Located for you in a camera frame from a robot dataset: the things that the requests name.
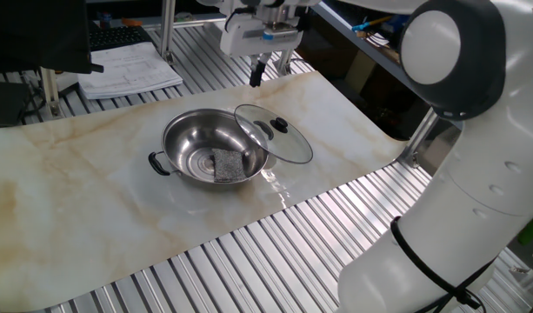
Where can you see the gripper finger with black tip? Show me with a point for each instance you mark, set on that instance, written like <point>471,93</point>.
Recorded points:
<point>261,69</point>
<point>253,76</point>

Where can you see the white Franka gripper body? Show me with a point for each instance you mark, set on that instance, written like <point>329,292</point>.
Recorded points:
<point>235,41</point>

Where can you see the glass lid with black knob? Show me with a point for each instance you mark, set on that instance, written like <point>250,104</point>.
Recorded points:
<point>292,148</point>

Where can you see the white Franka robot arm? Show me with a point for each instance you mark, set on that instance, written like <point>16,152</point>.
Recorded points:
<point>466,195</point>

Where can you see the grey metallic scouring sponge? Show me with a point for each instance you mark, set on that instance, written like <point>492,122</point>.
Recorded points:
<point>229,167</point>

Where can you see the grey metal shelf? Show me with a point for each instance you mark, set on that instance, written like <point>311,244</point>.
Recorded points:
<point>357,41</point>

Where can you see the small orange item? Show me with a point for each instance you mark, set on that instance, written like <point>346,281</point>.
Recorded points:
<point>131,21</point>

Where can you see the stack of printed papers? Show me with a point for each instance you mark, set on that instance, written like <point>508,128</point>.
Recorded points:
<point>127,71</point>

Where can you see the black keyboard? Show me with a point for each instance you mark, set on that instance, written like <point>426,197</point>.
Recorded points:
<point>116,37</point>

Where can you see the small blue bottle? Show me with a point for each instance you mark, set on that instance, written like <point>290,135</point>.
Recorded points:
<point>104,21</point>

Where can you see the black monitor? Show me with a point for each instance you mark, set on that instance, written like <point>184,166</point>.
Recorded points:
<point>31,35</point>

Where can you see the marble pattern mat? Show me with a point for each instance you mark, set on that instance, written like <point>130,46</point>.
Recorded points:
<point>75,195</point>

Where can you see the black box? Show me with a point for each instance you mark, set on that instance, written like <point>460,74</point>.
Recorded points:
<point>5,104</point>

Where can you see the silver wrist camera blue cap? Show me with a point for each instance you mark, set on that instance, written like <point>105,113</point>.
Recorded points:
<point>283,31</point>

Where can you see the tall aluminium frame post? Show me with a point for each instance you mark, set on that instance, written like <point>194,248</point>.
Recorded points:
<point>167,30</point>

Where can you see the aluminium table leg bracket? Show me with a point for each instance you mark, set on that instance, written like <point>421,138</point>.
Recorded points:
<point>416,139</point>

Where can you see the short aluminium frame post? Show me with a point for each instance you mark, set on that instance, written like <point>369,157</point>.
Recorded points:
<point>48,91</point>

